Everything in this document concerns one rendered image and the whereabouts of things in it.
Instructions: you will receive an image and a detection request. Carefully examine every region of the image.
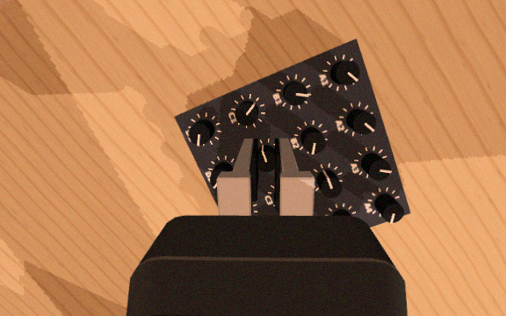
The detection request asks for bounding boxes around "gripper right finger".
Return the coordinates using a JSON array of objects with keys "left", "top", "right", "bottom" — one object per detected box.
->
[{"left": 275, "top": 139, "right": 314, "bottom": 216}]

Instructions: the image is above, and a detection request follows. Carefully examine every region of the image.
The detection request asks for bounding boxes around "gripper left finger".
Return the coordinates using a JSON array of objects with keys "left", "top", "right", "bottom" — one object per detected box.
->
[{"left": 216, "top": 139, "right": 258, "bottom": 216}]

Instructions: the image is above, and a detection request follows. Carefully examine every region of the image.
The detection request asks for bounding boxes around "black knob box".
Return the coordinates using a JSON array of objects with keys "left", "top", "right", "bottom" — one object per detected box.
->
[{"left": 175, "top": 39, "right": 411, "bottom": 227}]

